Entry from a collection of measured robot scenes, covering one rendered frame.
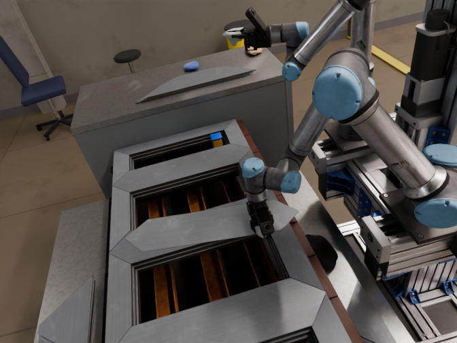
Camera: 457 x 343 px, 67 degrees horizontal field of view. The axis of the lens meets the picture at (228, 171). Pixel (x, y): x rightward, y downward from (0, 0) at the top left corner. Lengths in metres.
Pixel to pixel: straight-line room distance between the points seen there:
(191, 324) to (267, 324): 0.25
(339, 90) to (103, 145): 1.59
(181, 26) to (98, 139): 3.03
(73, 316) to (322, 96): 1.19
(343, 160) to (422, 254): 0.50
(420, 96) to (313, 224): 0.73
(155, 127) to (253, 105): 0.60
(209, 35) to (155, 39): 0.71
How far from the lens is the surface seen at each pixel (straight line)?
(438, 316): 2.07
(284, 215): 1.47
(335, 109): 0.88
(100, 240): 1.79
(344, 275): 1.53
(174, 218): 1.56
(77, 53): 5.09
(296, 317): 1.21
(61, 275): 1.76
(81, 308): 1.55
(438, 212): 1.04
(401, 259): 1.34
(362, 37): 1.55
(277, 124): 2.28
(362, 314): 1.40
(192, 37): 4.98
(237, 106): 2.13
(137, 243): 1.53
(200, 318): 1.25
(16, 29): 4.99
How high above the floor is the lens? 1.94
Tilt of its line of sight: 39 degrees down
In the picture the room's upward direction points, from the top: 12 degrees counter-clockwise
